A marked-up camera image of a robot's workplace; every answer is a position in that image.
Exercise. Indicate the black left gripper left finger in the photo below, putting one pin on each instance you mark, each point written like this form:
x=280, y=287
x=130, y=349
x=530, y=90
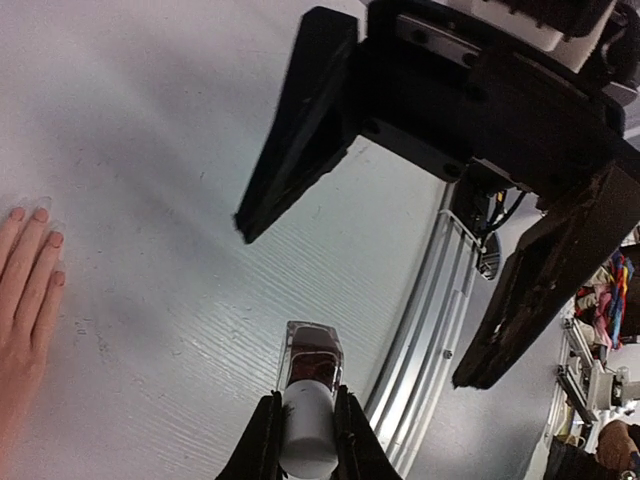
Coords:
x=256, y=455

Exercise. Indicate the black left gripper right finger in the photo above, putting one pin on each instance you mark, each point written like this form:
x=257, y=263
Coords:
x=360, y=455

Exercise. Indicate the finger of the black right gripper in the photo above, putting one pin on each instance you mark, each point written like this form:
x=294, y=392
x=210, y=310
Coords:
x=310, y=132
x=552, y=259

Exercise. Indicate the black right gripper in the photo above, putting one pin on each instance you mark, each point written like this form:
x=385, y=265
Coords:
x=450, y=93

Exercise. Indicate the white nail polish cap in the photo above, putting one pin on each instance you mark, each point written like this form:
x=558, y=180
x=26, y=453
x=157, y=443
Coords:
x=308, y=449

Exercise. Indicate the red nail polish bottle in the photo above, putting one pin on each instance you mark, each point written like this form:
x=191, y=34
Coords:
x=311, y=351

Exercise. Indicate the mannequin hand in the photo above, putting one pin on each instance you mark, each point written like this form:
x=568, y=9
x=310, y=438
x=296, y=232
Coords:
x=31, y=292

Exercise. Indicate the aluminium table frame rail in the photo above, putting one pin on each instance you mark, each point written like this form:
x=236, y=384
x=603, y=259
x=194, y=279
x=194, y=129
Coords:
x=412, y=376

